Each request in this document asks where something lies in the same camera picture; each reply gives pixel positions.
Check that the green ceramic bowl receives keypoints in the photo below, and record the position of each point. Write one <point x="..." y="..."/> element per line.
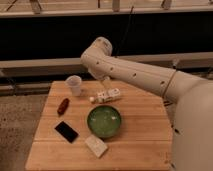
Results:
<point x="104" y="121"/>

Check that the brown sausage-shaped object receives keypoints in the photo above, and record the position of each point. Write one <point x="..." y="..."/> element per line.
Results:
<point x="63" y="106"/>

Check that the black smartphone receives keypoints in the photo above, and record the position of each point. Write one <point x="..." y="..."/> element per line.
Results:
<point x="66" y="131"/>

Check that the wooden bamboo table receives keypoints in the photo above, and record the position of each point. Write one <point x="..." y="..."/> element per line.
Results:
<point x="142" y="144"/>

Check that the white rectangular sponge block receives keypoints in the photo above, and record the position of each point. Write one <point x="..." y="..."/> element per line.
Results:
<point x="96" y="145"/>

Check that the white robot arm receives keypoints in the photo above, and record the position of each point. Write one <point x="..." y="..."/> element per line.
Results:
<point x="192" y="121"/>

